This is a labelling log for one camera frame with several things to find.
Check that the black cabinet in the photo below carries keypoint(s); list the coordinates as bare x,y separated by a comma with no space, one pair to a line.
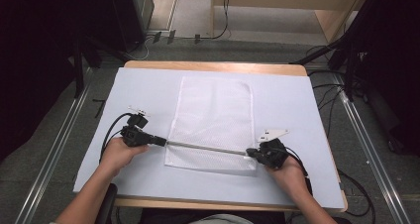
135,12

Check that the person's left hand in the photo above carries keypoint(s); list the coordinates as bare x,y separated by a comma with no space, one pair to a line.
115,156

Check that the wooden table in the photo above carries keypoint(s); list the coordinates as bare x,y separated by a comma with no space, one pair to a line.
211,65

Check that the light wooden bench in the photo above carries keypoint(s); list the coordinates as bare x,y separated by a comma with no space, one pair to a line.
284,2

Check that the white mesh laundry bag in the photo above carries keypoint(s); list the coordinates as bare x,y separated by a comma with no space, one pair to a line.
211,118

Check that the person's right hand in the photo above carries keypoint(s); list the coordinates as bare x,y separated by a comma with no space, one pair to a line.
292,176

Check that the thin metal rod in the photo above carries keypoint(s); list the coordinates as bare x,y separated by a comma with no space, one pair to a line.
204,147

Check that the metal floor rail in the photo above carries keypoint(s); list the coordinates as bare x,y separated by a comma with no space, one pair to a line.
373,158
52,151

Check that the black metal stand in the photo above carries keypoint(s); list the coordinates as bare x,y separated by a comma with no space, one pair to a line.
79,65
350,52

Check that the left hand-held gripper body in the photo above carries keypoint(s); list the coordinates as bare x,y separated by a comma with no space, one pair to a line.
135,136

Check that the black chair armrest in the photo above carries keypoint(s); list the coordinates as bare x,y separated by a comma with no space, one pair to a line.
106,204

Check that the white table mat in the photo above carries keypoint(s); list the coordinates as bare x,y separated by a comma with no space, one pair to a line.
145,95

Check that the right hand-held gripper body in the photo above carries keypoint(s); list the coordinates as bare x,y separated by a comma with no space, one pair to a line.
272,153

